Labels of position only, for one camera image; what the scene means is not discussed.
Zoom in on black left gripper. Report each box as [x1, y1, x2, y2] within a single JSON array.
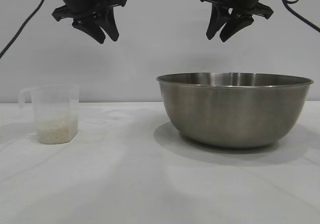
[[49, 0, 128, 45]]

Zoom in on translucent plastic measuring cup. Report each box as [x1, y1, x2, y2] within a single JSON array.
[[18, 84, 80, 144]]

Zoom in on stainless steel mixing bowl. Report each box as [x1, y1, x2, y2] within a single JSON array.
[[156, 71, 315, 149]]

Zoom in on white rice grains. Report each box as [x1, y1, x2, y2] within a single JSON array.
[[36, 115, 79, 144]]

